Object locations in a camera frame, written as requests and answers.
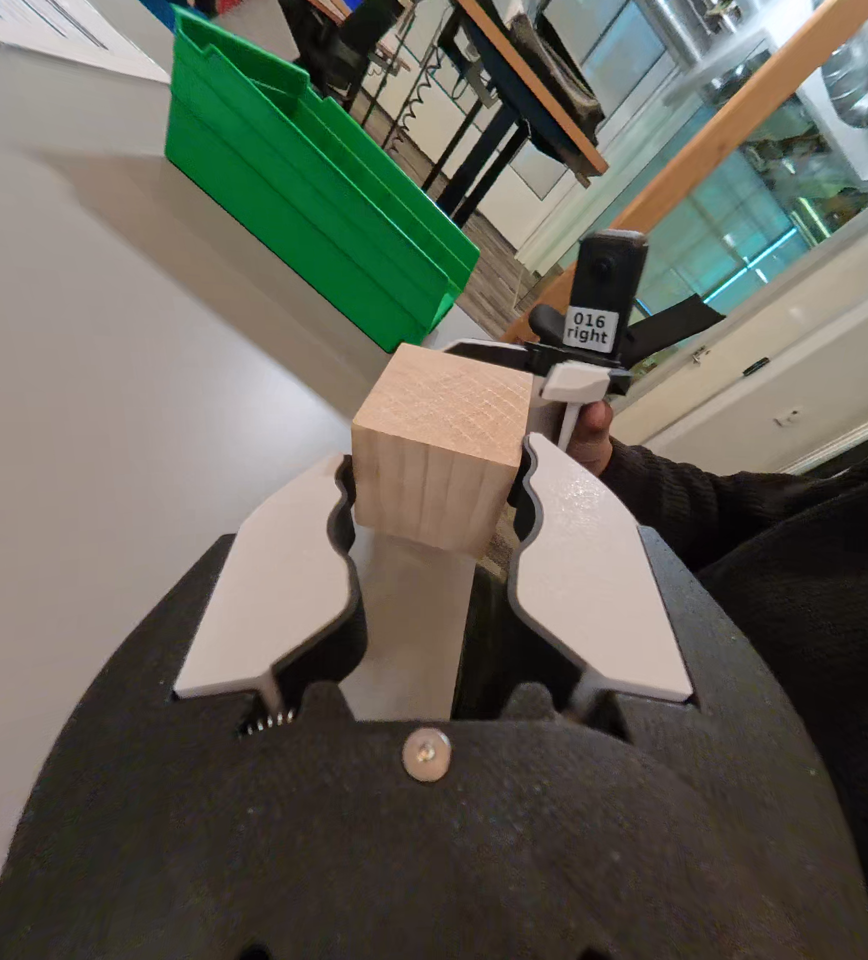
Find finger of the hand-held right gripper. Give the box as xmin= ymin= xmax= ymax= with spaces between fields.
xmin=539 ymin=361 xmax=635 ymax=453
xmin=441 ymin=337 xmax=539 ymax=372

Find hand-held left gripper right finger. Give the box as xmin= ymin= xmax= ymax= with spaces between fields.
xmin=506 ymin=432 xmax=696 ymax=725

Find person's right forearm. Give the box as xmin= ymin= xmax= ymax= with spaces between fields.
xmin=599 ymin=442 xmax=868 ymax=575

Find wooden table black legs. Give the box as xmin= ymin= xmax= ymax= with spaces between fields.
xmin=422 ymin=0 xmax=611 ymax=226

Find wooden beam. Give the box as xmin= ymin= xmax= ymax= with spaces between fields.
xmin=505 ymin=0 xmax=868 ymax=342

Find green plastic bin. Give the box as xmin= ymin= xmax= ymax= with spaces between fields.
xmin=164 ymin=6 xmax=480 ymax=354

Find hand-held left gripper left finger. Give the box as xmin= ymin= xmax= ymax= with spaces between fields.
xmin=172 ymin=452 xmax=368 ymax=712

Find laminated paper sheet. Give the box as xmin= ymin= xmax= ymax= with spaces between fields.
xmin=0 ymin=0 xmax=173 ymax=84

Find large wooden cube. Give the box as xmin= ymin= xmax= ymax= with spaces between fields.
xmin=351 ymin=342 xmax=534 ymax=560

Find person's right hand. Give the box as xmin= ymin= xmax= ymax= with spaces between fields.
xmin=567 ymin=399 xmax=617 ymax=479

